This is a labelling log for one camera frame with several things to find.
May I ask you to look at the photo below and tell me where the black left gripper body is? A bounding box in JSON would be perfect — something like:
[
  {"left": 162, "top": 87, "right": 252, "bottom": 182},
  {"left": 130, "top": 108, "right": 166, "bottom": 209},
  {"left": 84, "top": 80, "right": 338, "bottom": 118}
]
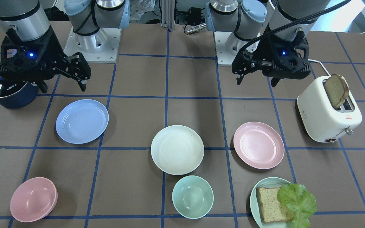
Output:
[{"left": 247, "top": 28, "right": 310, "bottom": 79}]

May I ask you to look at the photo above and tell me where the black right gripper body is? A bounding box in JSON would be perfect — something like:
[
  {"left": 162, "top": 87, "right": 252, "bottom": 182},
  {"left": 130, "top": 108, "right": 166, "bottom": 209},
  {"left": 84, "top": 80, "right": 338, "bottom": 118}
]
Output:
[{"left": 0, "top": 26, "right": 67, "bottom": 82}]

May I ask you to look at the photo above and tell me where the blue plate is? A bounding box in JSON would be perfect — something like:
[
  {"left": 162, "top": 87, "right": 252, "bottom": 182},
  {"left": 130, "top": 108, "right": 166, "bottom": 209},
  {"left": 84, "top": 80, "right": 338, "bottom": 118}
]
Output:
[{"left": 55, "top": 99, "right": 110, "bottom": 144}]

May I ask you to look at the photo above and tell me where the pink plate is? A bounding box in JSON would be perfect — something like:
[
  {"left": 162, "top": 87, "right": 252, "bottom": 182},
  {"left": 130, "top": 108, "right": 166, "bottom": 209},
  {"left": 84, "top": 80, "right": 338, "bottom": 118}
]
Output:
[{"left": 233, "top": 122, "right": 285, "bottom": 170}]

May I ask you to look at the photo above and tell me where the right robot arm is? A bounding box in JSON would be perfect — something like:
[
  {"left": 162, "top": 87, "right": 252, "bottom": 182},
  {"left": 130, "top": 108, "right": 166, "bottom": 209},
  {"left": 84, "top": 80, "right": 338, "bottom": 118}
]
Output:
[{"left": 0, "top": 0, "right": 130, "bottom": 93}]

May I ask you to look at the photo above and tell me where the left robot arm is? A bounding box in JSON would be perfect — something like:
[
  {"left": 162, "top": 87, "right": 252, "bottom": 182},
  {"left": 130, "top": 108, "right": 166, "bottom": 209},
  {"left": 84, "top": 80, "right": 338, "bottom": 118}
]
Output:
[{"left": 205, "top": 0, "right": 329, "bottom": 87}]

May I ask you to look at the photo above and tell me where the blue saucepan with lid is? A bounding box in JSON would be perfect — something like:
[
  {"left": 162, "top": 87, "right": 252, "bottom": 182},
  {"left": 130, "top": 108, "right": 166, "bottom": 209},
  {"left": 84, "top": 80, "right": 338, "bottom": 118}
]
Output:
[{"left": 0, "top": 76, "right": 39, "bottom": 109}]

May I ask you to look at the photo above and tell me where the bread slice in toaster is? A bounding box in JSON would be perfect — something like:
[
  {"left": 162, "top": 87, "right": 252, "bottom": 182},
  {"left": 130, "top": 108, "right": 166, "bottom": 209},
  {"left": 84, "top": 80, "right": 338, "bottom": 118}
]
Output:
[{"left": 323, "top": 74, "right": 349, "bottom": 110}]

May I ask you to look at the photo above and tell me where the white toaster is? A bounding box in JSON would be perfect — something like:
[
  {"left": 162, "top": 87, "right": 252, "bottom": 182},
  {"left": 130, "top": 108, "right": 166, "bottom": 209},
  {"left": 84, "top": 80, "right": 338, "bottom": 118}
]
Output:
[{"left": 296, "top": 75, "right": 362, "bottom": 143}]

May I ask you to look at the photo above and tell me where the white plate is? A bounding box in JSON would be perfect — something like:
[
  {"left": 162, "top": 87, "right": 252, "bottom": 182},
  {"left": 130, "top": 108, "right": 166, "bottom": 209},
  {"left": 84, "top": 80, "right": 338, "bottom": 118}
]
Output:
[{"left": 150, "top": 125, "right": 205, "bottom": 175}]

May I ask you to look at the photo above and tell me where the green lettuce leaf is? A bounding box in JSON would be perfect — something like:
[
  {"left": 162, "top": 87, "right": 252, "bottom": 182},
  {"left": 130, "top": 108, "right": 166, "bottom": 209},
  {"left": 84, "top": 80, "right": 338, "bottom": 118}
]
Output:
[{"left": 278, "top": 183, "right": 317, "bottom": 228}]

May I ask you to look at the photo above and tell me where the pink bowl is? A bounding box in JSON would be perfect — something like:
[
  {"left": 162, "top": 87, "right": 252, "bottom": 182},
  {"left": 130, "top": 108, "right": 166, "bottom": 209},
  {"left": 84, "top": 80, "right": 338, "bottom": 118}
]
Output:
[{"left": 10, "top": 177, "right": 58, "bottom": 223}]

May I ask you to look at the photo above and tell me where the bread slice on plate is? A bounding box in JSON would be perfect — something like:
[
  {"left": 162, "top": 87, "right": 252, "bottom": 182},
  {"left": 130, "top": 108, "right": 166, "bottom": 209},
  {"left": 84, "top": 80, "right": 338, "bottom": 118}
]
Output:
[{"left": 256, "top": 187, "right": 295, "bottom": 223}]

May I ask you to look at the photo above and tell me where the green plate with food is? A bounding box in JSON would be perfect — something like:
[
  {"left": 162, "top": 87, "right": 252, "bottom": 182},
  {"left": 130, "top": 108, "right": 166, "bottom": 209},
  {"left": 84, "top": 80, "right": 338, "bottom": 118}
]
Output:
[{"left": 249, "top": 177, "right": 292, "bottom": 228}]

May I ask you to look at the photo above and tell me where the green bowl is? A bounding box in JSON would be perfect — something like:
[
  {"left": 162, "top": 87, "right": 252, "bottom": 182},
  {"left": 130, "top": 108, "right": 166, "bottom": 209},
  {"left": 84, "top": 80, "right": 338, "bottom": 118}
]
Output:
[{"left": 171, "top": 175, "right": 214, "bottom": 219}]

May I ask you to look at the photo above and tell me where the black braided cable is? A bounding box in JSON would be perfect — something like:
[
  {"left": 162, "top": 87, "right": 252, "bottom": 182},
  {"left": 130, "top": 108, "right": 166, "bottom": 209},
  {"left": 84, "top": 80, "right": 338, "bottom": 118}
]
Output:
[{"left": 241, "top": 0, "right": 351, "bottom": 68}]

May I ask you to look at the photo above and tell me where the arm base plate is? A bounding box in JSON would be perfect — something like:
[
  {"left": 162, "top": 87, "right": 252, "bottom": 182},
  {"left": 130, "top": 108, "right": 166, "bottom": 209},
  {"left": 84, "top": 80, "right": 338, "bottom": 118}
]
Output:
[
  {"left": 214, "top": 32, "right": 248, "bottom": 67},
  {"left": 63, "top": 28, "right": 123, "bottom": 64}
]

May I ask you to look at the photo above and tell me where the white toaster power cord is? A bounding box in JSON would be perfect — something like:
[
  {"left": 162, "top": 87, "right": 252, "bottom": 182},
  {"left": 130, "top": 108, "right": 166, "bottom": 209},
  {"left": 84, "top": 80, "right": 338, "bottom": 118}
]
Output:
[{"left": 308, "top": 59, "right": 331, "bottom": 76}]

